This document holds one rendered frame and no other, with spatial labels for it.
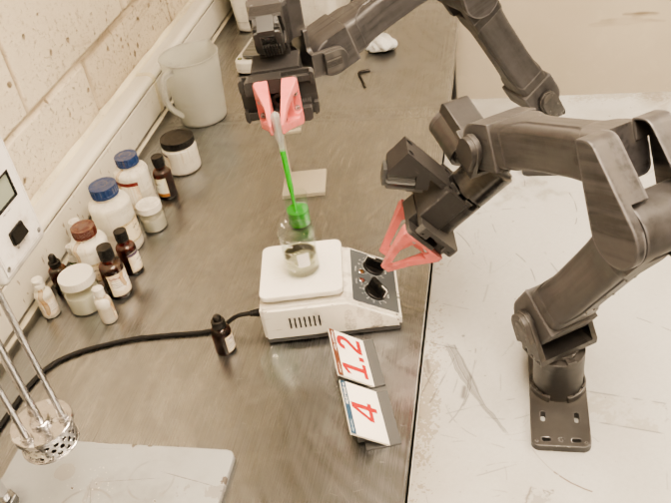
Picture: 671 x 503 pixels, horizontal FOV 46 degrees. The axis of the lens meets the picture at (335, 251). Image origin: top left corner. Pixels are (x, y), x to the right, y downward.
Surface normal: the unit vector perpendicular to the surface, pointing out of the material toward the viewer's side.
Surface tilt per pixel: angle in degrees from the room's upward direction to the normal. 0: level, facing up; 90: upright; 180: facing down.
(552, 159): 93
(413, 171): 89
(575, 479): 0
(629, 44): 90
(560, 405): 0
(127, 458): 0
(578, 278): 89
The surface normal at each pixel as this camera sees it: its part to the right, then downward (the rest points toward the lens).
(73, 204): 0.98, 0.00
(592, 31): -0.16, 0.62
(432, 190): -0.74, -0.52
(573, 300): -0.88, 0.38
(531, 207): -0.13, -0.78
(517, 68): 0.38, 0.50
